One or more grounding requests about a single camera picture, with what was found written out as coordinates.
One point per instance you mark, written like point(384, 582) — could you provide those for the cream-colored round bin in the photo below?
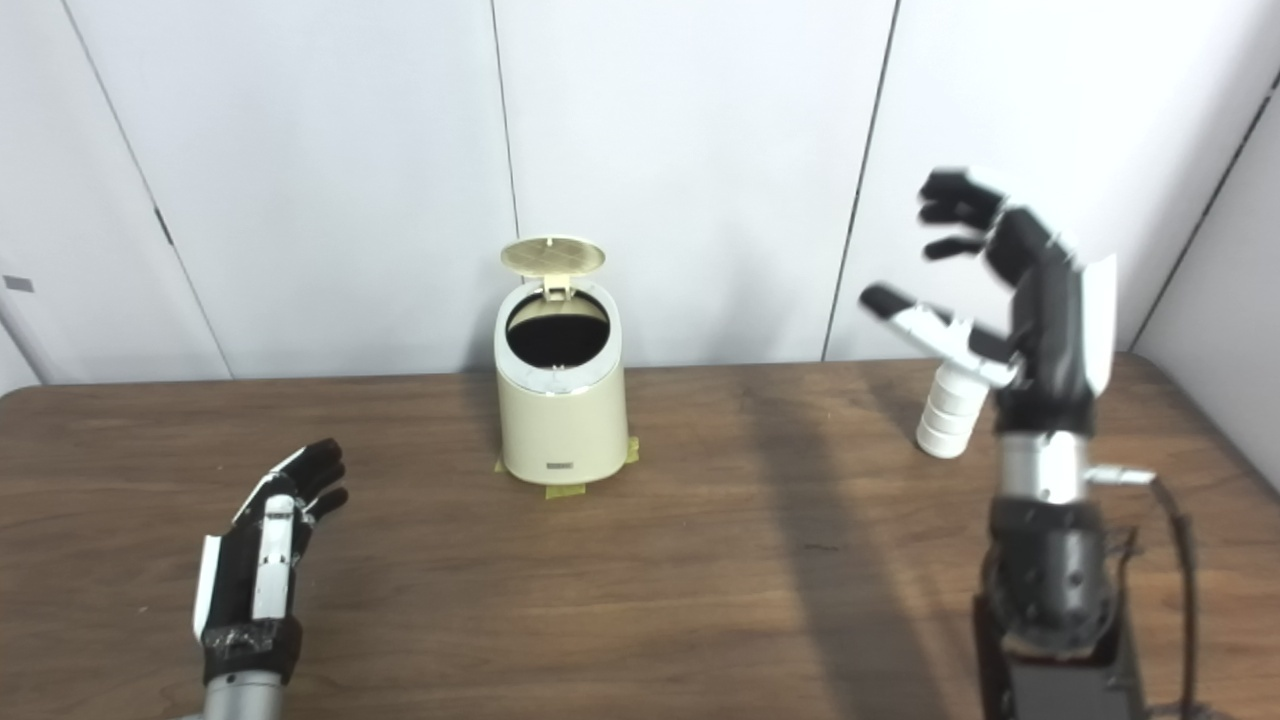
point(560, 430)

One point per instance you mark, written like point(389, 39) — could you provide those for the small white plastic bottle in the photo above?
point(948, 420)

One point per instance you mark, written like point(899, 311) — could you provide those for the cream round bin lid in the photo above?
point(552, 255)

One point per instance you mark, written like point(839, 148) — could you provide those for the small grey wall label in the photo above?
point(18, 284)

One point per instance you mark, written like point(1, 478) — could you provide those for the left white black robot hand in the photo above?
point(240, 590)

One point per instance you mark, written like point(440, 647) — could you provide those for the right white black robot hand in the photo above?
point(1050, 340)

